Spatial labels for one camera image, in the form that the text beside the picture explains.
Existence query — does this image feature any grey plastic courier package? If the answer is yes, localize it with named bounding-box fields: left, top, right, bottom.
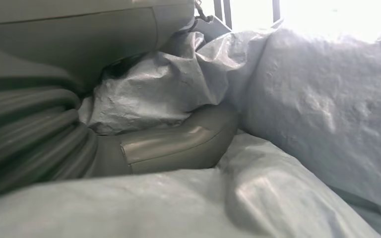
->
left=0, top=9, right=381, bottom=238

